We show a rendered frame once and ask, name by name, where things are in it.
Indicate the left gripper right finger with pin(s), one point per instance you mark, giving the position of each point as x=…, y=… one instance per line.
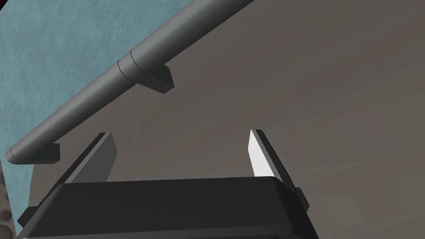
x=264, y=159

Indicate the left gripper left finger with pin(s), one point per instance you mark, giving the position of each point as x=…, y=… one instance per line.
x=94, y=159

